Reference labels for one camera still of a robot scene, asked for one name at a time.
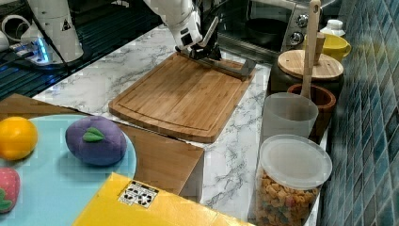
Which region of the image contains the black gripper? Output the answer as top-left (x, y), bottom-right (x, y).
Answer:
top-left (175, 16), bottom-right (221, 60)

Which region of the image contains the glass oven door with handle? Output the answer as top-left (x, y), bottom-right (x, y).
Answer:
top-left (176, 34), bottom-right (279, 81)

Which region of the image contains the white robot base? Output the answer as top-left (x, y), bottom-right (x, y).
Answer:
top-left (22, 0), bottom-right (84, 66)

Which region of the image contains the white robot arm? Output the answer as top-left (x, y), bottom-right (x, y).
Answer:
top-left (143, 0), bottom-right (221, 60)

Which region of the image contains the silver toaster oven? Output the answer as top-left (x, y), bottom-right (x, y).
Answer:
top-left (217, 0), bottom-right (341, 55)

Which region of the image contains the bamboo cutting board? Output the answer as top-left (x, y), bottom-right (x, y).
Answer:
top-left (108, 53), bottom-right (255, 143)

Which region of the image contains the translucent plastic cup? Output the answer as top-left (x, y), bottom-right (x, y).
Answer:
top-left (261, 92), bottom-right (319, 143)

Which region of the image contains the wooden spoon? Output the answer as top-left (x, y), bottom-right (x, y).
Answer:
top-left (300, 0), bottom-right (321, 99)

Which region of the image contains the black jar with wooden lid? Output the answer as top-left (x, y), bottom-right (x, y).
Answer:
top-left (266, 49), bottom-right (343, 98)

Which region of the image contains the yellow mug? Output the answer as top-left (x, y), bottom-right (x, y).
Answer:
top-left (320, 33), bottom-right (351, 62)

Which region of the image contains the brown wooden utensil holder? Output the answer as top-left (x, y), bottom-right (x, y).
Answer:
top-left (287, 84), bottom-right (336, 143)

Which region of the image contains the white plastic bottle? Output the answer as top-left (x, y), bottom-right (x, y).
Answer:
top-left (321, 19), bottom-right (345, 37)

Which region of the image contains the cereal jar with clear lid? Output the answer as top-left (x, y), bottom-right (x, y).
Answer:
top-left (253, 135), bottom-right (332, 226)

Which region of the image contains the purple plush plum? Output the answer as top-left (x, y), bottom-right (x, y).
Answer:
top-left (65, 116), bottom-right (127, 166)

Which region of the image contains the yellow cardboard box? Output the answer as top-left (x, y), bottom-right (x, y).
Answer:
top-left (72, 173), bottom-right (254, 226)

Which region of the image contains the light blue plate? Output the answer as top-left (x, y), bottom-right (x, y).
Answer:
top-left (1, 115), bottom-right (136, 226)

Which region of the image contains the orange toy fruit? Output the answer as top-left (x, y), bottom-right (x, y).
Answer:
top-left (0, 117), bottom-right (38, 161)

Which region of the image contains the pink plush strawberry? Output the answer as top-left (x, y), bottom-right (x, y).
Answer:
top-left (0, 168), bottom-right (21, 214)

